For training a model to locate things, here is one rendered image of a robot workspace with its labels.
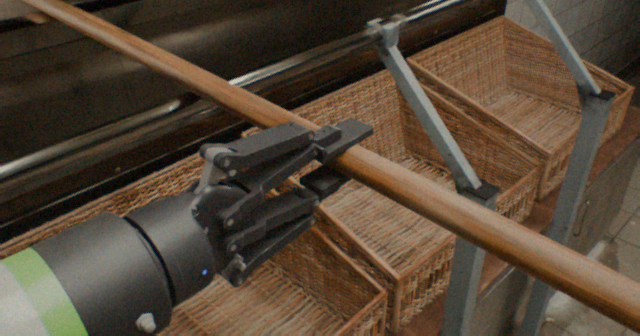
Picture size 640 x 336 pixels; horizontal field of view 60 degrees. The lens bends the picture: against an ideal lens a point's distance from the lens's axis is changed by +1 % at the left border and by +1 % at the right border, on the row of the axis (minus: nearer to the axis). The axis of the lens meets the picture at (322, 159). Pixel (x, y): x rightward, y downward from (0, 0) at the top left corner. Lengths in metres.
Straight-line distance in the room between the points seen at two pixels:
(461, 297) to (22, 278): 0.80
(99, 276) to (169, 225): 0.06
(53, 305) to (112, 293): 0.03
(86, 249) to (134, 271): 0.03
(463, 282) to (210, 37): 0.68
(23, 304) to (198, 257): 0.11
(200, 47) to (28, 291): 0.85
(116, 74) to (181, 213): 0.70
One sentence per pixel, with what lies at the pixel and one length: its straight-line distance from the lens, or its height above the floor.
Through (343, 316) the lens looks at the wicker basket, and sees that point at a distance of 1.15.
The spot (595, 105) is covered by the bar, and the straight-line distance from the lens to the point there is 1.30.
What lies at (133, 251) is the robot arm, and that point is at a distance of 0.37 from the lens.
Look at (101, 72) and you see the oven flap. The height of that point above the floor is 1.07.
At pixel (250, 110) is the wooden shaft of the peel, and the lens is 0.58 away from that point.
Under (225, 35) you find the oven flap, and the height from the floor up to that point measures 1.06.
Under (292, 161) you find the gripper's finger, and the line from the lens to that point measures 0.45.
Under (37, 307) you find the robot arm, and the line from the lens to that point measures 0.36.
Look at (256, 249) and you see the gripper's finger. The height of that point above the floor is 1.15.
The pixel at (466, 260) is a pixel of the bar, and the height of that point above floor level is 0.81.
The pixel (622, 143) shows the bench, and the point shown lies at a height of 0.58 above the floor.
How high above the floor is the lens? 1.47
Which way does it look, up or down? 33 degrees down
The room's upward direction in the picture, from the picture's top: straight up
